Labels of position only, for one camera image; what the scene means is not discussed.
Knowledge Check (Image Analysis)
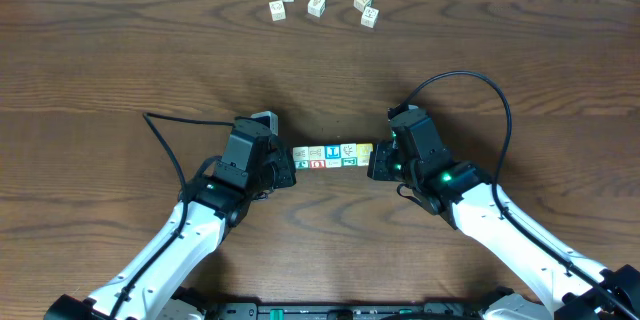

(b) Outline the wooden block letter G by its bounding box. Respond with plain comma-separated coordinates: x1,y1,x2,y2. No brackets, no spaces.
292,146,310,169

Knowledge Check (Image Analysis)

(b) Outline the wooden block soccer ball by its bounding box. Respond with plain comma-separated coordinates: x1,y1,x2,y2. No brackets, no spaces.
356,143,373,166

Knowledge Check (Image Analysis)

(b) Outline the wooden block ladybug yellow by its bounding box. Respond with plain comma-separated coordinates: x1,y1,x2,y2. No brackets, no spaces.
308,146,326,169

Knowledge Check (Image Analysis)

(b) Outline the wooden block letter A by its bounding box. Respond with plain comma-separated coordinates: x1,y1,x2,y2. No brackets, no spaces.
340,143,358,167

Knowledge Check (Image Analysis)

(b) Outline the wooden block blue top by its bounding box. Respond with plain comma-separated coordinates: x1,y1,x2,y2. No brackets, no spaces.
325,145,342,168

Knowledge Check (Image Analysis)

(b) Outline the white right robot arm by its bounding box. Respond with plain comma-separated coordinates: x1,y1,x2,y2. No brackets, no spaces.
367,105,639,319

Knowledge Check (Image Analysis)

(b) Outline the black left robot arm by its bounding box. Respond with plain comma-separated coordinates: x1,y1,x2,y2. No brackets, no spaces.
45,111,296,319

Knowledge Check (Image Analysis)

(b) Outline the wooden block blue side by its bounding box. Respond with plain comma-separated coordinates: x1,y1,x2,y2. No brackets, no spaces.
361,6,379,29

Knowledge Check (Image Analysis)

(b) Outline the wooden block far left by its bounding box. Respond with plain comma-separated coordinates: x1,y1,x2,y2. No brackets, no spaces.
269,0,286,21

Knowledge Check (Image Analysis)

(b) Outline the wooden block back right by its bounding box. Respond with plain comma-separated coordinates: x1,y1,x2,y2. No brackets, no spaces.
353,0,373,12

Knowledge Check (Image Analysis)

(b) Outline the wooden block green side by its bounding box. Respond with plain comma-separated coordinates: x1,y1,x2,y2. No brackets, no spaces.
307,0,326,17

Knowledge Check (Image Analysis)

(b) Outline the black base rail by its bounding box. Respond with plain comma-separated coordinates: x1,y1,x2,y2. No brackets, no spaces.
205,302,482,320

